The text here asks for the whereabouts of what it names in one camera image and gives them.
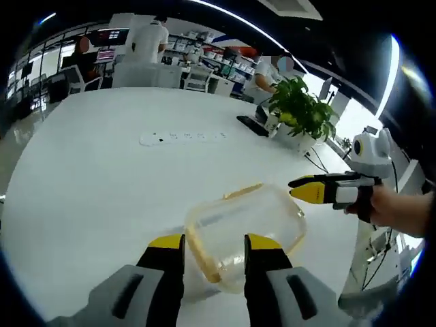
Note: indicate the bright side light strip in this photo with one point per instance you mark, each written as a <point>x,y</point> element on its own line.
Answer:
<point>390,75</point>

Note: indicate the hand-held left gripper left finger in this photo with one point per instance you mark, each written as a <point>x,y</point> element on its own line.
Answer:
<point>112,299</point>

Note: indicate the clear container with yellow buckle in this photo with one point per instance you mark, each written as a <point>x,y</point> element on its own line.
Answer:
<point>252,218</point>

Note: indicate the white cabinet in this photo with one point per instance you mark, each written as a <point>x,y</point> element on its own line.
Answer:
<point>146,76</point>

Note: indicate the ceiling air vent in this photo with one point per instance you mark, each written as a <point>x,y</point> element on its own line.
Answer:
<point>293,7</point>

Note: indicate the white office chair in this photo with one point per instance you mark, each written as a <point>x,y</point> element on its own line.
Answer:
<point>76,80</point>
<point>199,80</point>

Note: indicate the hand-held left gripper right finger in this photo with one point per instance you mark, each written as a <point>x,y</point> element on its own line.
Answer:
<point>306,299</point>

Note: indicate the black flat device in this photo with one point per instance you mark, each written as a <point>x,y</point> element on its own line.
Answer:
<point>253,126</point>

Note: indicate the person's right hand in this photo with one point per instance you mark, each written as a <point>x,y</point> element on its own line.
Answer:
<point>391,207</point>

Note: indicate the long ceiling light strip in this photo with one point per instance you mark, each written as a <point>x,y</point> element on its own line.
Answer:
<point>272,37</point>

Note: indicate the white plant pot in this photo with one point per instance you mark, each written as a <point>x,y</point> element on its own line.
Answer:
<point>299,143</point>

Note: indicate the white power strip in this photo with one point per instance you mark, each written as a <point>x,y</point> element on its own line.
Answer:
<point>180,137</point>

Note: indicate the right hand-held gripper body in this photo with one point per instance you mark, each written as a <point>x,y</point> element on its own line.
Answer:
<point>371,156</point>

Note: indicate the green potted plant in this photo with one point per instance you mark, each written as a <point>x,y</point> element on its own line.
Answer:
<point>299,105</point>

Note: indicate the wall screen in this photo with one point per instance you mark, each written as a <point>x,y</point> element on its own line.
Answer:
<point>110,36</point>

